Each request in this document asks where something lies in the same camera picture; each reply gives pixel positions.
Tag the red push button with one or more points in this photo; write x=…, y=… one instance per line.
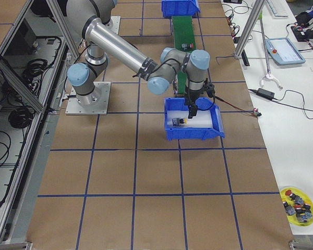
x=187, y=46

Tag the aluminium frame post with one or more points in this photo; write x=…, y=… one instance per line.
x=251, y=21

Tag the yellow push button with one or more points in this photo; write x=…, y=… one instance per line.
x=179, y=121

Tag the green conveyor belt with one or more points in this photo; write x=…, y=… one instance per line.
x=183, y=32

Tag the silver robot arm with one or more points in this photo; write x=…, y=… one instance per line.
x=89, y=19

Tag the yellow plate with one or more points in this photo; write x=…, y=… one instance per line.
x=298, y=206

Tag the blue bin right side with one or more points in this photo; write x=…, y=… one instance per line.
x=204, y=104

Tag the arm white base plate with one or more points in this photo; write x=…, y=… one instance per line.
x=114, y=24
x=95, y=103

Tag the black power adapter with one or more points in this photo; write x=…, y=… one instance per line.
x=265, y=94

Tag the teach pendant tablet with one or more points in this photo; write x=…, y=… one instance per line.
x=283, y=51

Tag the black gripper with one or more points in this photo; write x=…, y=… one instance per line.
x=193, y=96

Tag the white foam pad right bin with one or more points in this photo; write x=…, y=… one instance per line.
x=203, y=119

